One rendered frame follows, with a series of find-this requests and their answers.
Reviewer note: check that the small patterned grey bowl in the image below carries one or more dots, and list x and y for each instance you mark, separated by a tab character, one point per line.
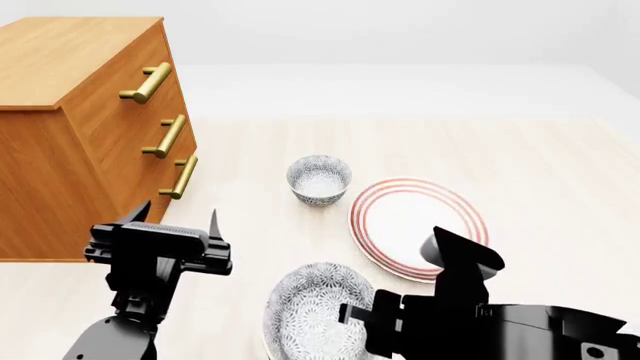
319	180

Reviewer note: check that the white plate with red rings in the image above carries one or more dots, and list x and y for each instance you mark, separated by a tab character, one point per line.
415	217

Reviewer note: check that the black left gripper camera box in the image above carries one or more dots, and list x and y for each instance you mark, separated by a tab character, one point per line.
165	238

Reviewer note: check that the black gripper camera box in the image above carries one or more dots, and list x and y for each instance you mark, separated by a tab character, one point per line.
460	255
165	238

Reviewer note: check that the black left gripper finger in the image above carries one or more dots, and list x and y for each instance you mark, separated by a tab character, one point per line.
138	213
215	225

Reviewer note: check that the wooden drawer cabinet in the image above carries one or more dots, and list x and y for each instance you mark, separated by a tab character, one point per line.
60	150

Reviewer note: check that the large patterned grey bowl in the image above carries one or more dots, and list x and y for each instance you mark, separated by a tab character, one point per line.
315	311

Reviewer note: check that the black right gripper camera box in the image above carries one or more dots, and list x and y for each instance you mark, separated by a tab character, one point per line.
460	255

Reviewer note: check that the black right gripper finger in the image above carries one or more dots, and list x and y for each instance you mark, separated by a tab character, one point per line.
380	339
356	314

